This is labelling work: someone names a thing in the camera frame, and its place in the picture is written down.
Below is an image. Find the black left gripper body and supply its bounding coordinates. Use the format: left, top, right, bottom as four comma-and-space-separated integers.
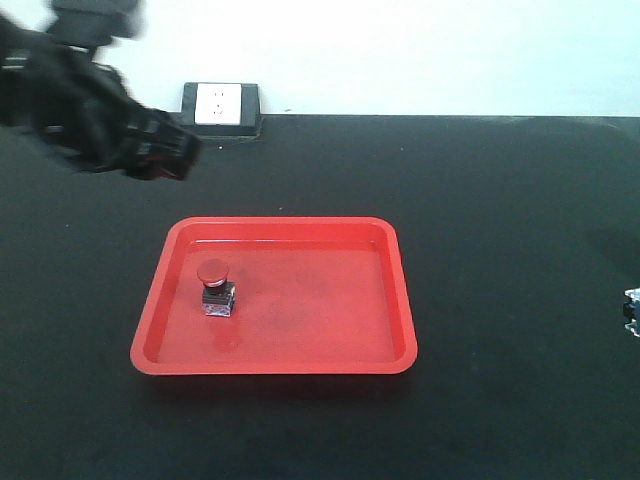
1, 1, 141, 172

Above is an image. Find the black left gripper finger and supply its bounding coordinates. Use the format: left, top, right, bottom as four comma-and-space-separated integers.
126, 108, 201, 163
94, 144, 193, 180

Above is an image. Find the red mushroom push button switch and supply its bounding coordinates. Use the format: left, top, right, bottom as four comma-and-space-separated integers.
197, 259, 236, 317

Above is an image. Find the yellow mushroom push button switch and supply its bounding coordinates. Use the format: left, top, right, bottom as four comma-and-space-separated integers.
623, 287, 640, 338

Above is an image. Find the black white power socket box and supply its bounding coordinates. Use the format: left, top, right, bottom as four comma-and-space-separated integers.
178, 82, 262, 137

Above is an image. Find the red plastic tray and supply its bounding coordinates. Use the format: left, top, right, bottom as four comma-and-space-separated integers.
130, 217, 418, 375

